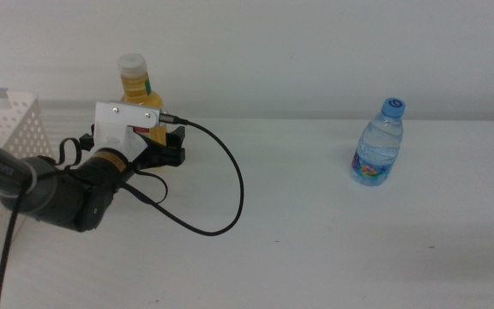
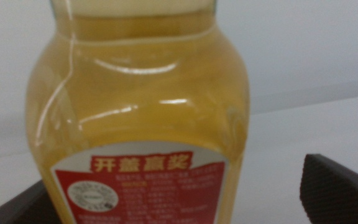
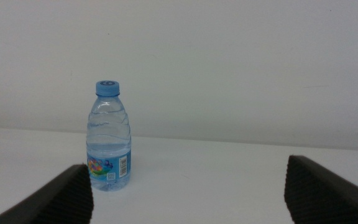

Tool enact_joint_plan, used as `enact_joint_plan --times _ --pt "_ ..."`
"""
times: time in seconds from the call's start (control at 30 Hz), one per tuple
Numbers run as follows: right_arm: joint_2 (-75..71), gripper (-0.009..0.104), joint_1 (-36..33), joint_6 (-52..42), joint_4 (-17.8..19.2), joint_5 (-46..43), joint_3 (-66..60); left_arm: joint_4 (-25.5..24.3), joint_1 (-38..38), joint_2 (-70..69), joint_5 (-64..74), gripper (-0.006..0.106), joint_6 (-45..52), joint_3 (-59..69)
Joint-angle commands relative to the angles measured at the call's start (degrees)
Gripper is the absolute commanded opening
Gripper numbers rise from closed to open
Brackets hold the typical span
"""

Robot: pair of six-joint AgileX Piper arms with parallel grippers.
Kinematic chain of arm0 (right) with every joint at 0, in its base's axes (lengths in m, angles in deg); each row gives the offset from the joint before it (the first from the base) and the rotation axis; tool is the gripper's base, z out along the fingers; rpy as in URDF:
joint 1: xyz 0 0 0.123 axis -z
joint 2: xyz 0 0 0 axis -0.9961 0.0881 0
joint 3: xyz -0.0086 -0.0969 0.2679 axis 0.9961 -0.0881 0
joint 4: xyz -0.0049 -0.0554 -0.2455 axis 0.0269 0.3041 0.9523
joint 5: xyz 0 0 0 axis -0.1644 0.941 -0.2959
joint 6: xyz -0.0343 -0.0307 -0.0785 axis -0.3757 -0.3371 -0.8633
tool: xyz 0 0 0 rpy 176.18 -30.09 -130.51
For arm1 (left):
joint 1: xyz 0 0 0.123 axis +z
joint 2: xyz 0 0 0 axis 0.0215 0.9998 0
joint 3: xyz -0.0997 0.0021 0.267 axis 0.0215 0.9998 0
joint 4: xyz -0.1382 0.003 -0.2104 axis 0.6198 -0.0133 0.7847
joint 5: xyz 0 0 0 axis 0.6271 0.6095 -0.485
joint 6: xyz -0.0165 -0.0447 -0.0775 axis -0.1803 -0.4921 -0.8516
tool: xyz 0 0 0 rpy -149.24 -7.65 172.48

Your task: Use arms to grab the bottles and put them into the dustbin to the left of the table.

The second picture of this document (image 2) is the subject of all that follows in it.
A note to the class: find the yellow juice bottle white cap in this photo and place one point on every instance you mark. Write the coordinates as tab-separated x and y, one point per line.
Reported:
135	109

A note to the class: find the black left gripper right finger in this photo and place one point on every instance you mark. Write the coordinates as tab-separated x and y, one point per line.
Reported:
337	196

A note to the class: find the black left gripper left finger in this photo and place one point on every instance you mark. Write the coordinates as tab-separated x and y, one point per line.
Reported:
20	211

